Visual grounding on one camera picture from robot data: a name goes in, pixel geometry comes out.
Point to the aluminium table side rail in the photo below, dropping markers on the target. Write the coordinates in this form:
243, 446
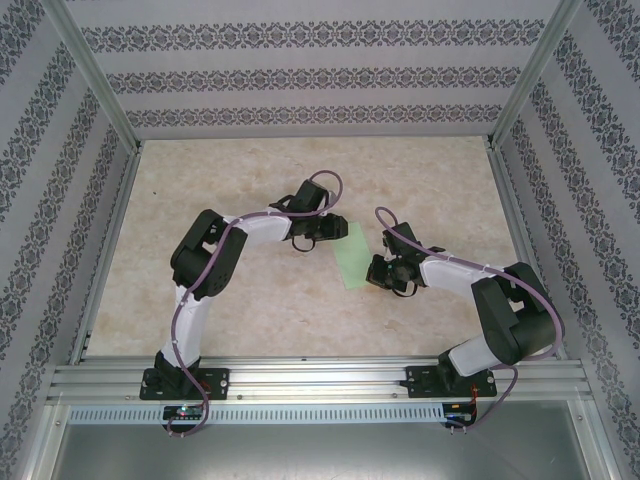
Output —
107, 250
525, 250

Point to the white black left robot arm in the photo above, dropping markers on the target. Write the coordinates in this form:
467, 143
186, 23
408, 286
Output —
260, 230

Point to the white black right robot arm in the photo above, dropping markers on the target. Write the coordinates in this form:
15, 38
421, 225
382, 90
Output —
450, 272

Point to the aluminium frame leg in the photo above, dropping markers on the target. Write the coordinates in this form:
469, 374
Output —
595, 440
42, 440

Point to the light green paper sheet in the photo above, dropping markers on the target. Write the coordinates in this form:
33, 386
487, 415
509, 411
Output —
352, 255

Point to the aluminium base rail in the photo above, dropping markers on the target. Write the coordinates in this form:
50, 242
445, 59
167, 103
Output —
320, 380

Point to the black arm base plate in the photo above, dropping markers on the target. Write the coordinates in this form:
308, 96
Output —
417, 380
220, 382

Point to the aluminium frame post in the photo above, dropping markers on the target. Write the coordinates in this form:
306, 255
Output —
95, 75
537, 75

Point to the small circuit board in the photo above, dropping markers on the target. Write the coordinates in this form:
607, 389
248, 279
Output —
182, 412
457, 414

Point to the grey sheet metal shelf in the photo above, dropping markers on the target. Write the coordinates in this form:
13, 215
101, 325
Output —
320, 455

